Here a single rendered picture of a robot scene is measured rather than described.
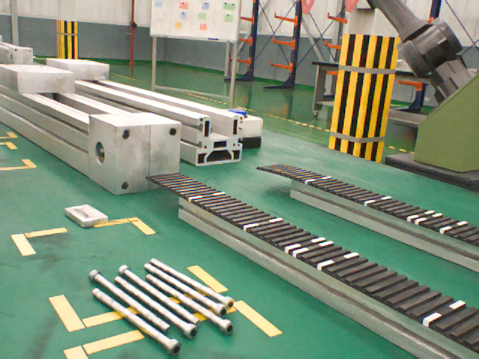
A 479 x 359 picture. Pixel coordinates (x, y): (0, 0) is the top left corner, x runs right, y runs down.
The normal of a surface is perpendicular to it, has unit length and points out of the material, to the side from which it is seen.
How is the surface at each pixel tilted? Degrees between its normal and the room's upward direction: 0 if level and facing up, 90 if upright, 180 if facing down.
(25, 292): 0
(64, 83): 90
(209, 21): 90
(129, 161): 90
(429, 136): 90
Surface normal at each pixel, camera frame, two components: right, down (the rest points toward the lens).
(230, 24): -0.58, 0.18
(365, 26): -0.82, 0.10
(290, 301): 0.07, -0.96
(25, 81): 0.62, 0.26
